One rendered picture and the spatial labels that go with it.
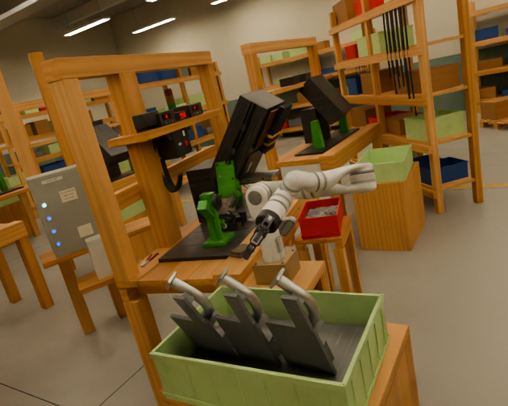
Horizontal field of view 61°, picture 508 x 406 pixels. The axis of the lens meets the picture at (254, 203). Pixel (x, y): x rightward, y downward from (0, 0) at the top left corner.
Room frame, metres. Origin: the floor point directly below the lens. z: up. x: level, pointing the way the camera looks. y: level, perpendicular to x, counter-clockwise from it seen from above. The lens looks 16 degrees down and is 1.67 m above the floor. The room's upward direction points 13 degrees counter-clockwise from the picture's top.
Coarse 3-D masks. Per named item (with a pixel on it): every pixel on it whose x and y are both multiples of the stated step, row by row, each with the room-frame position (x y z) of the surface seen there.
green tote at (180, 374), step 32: (224, 288) 1.49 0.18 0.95; (256, 288) 1.41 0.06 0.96; (352, 320) 1.23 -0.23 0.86; (384, 320) 1.17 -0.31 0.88; (160, 352) 1.18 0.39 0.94; (192, 352) 1.29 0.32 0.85; (384, 352) 1.11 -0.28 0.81; (192, 384) 1.08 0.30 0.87; (224, 384) 1.02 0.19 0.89; (256, 384) 0.97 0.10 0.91; (288, 384) 0.91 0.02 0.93; (320, 384) 0.86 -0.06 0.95; (352, 384) 0.87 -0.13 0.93
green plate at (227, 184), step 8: (232, 160) 2.40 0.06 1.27; (216, 168) 2.44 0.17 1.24; (224, 168) 2.42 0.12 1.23; (232, 168) 2.39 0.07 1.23; (224, 176) 2.41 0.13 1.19; (232, 176) 2.39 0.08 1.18; (224, 184) 2.40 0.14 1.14; (232, 184) 2.38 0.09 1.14; (224, 192) 2.39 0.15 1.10; (232, 192) 2.37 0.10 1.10
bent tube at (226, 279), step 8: (224, 272) 1.08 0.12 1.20; (224, 280) 1.08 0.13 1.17; (232, 280) 1.08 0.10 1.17; (232, 288) 1.07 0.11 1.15; (240, 288) 1.06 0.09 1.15; (248, 288) 1.07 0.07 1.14; (248, 296) 1.06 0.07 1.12; (256, 296) 1.07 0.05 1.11; (256, 304) 1.06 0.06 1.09; (256, 312) 1.07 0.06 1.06; (256, 320) 1.10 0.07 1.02
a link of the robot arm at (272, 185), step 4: (280, 180) 1.69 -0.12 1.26; (268, 184) 1.71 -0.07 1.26; (272, 184) 1.70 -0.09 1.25; (276, 184) 1.69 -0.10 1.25; (272, 188) 1.70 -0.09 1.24; (276, 188) 1.69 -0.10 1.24; (272, 192) 1.70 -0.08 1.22; (300, 192) 1.59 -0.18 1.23; (304, 192) 1.58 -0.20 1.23; (296, 196) 1.61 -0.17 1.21; (300, 196) 1.60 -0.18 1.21; (304, 196) 1.59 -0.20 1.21; (308, 196) 1.59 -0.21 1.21
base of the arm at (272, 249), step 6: (270, 234) 1.65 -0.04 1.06; (276, 234) 1.66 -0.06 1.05; (264, 240) 1.65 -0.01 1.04; (270, 240) 1.65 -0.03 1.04; (276, 240) 1.65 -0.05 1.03; (282, 240) 1.70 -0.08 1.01; (264, 246) 1.65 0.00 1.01; (270, 246) 1.65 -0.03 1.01; (276, 246) 1.65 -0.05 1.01; (282, 246) 1.68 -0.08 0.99; (264, 252) 1.66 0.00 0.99; (270, 252) 1.65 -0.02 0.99; (276, 252) 1.65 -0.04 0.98; (282, 252) 1.66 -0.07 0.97; (264, 258) 1.67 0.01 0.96; (270, 258) 1.65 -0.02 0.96; (276, 258) 1.64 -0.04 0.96; (282, 258) 1.65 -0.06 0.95
